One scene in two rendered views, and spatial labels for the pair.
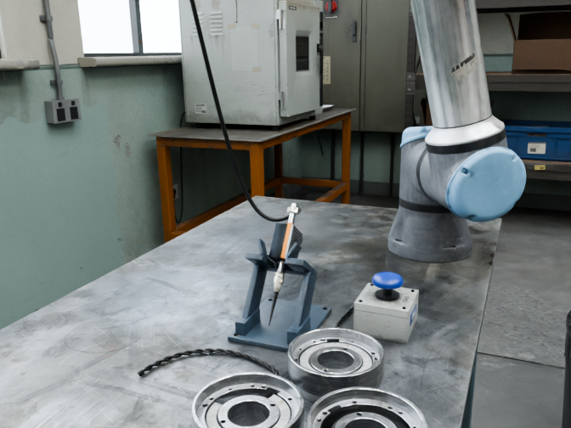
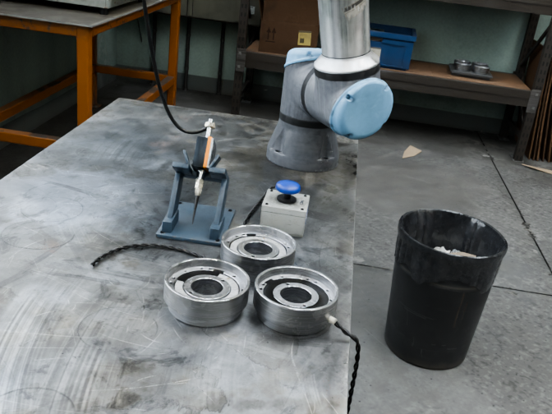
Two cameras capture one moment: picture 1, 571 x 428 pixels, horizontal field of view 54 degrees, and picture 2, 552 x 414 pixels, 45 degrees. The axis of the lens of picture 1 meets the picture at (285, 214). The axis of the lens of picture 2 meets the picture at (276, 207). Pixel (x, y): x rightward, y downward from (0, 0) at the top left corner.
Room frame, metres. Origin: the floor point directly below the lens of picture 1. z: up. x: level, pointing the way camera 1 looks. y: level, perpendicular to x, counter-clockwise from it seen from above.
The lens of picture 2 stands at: (-0.23, 0.20, 1.26)
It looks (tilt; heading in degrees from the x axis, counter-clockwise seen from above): 24 degrees down; 341
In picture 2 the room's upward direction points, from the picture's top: 7 degrees clockwise
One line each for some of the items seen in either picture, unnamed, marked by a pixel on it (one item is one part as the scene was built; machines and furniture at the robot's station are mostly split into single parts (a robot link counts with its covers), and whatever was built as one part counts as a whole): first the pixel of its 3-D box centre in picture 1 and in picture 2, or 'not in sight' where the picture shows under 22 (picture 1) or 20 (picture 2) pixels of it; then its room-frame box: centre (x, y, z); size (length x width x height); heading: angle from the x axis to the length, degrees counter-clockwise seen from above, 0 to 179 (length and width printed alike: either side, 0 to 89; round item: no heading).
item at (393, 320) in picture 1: (387, 308); (285, 210); (0.68, -0.13, 0.82); 0.08 x 0.07 x 0.05; 156
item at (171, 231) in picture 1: (270, 183); (89, 74); (3.31, 0.09, 0.39); 1.50 x 0.62 x 0.78; 156
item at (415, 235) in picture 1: (430, 222); (305, 135); (0.98, -0.27, 0.85); 0.15 x 0.15 x 0.10
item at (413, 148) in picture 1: (435, 160); (315, 80); (0.97, -0.27, 0.97); 0.13 x 0.12 x 0.14; 10
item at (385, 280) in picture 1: (387, 292); (287, 197); (0.67, -0.13, 0.85); 0.04 x 0.04 x 0.05
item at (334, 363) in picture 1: (335, 366); (257, 254); (0.55, -0.05, 0.82); 0.10 x 0.10 x 0.04
